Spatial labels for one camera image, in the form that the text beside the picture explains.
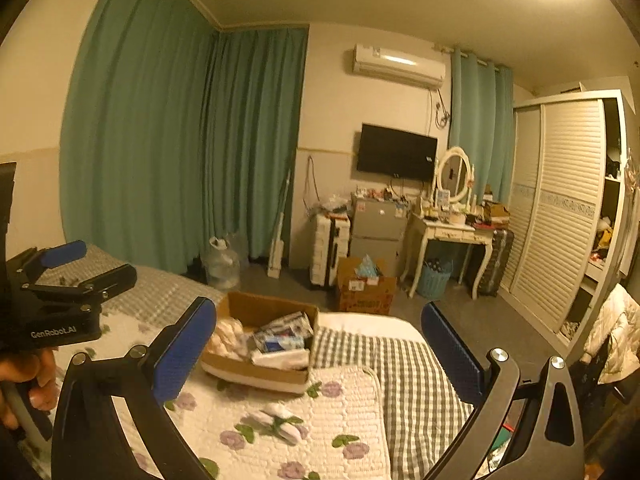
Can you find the white louvred wardrobe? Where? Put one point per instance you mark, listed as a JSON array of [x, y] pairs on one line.
[[565, 210]]

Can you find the clear water jug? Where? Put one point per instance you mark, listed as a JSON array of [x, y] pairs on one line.
[[220, 265]]

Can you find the white suitcase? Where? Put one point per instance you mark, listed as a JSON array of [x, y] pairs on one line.
[[322, 255]]

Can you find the dark garment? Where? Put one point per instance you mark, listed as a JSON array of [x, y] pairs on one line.
[[595, 380]]

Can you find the brown boxes stack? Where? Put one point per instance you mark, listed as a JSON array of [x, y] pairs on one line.
[[495, 212]]

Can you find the grey mini fridge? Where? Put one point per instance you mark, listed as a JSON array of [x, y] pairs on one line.
[[377, 225]]

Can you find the white air conditioner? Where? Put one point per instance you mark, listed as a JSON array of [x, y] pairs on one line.
[[397, 66]]

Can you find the printed cardboard box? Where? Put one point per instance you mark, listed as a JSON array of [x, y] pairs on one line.
[[367, 300]]

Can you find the blue white packet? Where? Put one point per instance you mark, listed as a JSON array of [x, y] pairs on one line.
[[285, 345]]

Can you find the floral quilted mat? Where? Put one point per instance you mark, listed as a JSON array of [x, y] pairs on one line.
[[350, 410]]

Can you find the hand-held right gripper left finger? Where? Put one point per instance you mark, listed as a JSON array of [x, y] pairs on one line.
[[185, 350]]

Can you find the dark suitcase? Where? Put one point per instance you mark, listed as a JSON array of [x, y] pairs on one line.
[[495, 262]]

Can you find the white mattress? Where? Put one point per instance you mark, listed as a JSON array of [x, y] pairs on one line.
[[370, 325]]

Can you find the blue plastic basket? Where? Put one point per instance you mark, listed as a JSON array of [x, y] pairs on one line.
[[434, 280]]

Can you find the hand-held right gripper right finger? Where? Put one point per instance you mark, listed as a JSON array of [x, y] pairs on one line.
[[450, 355]]

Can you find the white dressing table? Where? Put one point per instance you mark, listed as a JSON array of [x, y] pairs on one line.
[[445, 232]]

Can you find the black wall television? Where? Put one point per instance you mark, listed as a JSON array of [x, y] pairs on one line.
[[397, 152]]

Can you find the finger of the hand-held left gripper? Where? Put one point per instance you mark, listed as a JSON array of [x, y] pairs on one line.
[[62, 252], [110, 280]]

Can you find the white sock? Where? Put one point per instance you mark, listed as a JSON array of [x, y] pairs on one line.
[[272, 414], [292, 434]]

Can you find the teal curtain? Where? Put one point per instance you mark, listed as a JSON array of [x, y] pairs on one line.
[[255, 150], [140, 135], [480, 125]]

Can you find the dark printed packet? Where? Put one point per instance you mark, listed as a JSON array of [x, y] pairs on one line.
[[285, 327]]

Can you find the white plastic packet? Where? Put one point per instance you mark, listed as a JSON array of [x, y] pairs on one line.
[[280, 358]]

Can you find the oval white mirror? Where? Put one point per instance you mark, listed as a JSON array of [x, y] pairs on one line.
[[454, 175]]

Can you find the person's left hand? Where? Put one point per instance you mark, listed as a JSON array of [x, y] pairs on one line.
[[42, 375]]

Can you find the pink soft cloth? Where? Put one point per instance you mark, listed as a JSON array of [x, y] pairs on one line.
[[227, 340]]

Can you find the white padded jacket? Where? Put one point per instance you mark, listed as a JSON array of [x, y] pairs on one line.
[[617, 335]]

